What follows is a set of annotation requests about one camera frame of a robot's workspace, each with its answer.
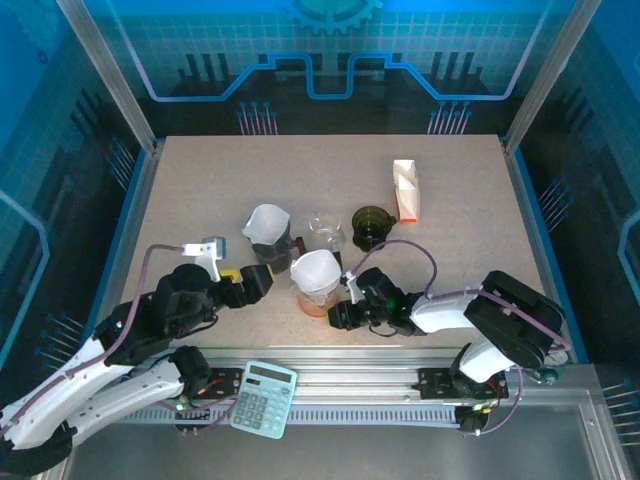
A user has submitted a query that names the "dark coffee server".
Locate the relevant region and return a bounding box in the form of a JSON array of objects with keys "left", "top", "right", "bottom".
[{"left": 251, "top": 227, "right": 308, "bottom": 275}]

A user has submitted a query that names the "orange transparent coffee dripper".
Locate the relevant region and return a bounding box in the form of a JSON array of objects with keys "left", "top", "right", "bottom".
[{"left": 297, "top": 284, "right": 335, "bottom": 319}]

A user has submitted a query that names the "white paper coffee filter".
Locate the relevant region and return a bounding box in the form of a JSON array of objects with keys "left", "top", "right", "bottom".
[
  {"left": 241, "top": 203, "right": 292, "bottom": 248},
  {"left": 289, "top": 249, "right": 343, "bottom": 296}
]

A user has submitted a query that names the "dark green coffee dripper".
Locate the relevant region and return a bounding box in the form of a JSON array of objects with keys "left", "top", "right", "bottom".
[{"left": 350, "top": 204, "right": 400, "bottom": 253}]

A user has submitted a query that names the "clear glass coffee server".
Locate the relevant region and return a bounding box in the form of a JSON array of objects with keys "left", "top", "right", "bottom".
[{"left": 308, "top": 211, "right": 348, "bottom": 270}]

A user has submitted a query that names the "white orange filter box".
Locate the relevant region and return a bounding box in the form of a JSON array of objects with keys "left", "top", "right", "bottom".
[{"left": 391, "top": 158, "right": 423, "bottom": 226}]

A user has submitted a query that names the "blue table edge strip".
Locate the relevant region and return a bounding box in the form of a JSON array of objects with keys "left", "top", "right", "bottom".
[
  {"left": 512, "top": 145, "right": 590, "bottom": 365},
  {"left": 73, "top": 144, "right": 152, "bottom": 364}
]

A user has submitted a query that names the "light blue calculator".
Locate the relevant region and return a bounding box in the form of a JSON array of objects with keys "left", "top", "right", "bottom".
[{"left": 229, "top": 360, "right": 299, "bottom": 441}]

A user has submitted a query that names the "stack of white filters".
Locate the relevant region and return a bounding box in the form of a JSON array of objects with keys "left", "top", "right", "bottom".
[{"left": 394, "top": 167, "right": 419, "bottom": 194}]

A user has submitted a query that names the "grey metal front panel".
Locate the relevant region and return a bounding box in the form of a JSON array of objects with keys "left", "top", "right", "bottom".
[{"left": 29, "top": 402, "right": 626, "bottom": 480}]

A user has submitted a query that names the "green alarm clock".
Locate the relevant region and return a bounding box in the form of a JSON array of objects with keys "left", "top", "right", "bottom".
[{"left": 529, "top": 348, "right": 571, "bottom": 385}]

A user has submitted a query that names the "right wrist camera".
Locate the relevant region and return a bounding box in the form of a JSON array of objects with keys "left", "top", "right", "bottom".
[{"left": 341, "top": 269, "right": 362, "bottom": 305}]

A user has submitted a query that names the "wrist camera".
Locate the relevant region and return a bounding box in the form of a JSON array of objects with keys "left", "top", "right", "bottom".
[
  {"left": 182, "top": 236, "right": 227, "bottom": 284},
  {"left": 341, "top": 269, "right": 362, "bottom": 305}
]

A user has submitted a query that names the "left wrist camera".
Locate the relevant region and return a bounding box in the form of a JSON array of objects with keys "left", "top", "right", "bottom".
[{"left": 182, "top": 236, "right": 227, "bottom": 284}]

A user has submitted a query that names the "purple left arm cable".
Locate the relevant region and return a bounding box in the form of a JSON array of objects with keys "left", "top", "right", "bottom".
[{"left": 0, "top": 243, "right": 186, "bottom": 441}]

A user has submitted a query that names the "aluminium mounting rail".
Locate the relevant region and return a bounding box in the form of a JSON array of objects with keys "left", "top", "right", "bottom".
[{"left": 52, "top": 347, "right": 609, "bottom": 426}]

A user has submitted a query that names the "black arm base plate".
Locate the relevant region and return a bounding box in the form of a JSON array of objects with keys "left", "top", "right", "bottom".
[
  {"left": 417, "top": 367, "right": 511, "bottom": 401},
  {"left": 197, "top": 367, "right": 247, "bottom": 401}
]

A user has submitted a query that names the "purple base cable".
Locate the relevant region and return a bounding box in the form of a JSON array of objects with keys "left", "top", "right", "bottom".
[{"left": 174, "top": 379, "right": 256, "bottom": 437}]

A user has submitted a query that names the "grey slotted cable duct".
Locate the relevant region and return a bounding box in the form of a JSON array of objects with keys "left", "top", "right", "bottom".
[{"left": 164, "top": 403, "right": 461, "bottom": 426}]

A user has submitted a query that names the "aluminium frame post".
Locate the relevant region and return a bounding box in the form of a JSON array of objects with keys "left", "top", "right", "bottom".
[
  {"left": 53, "top": 0, "right": 165, "bottom": 154},
  {"left": 501, "top": 0, "right": 602, "bottom": 154}
]

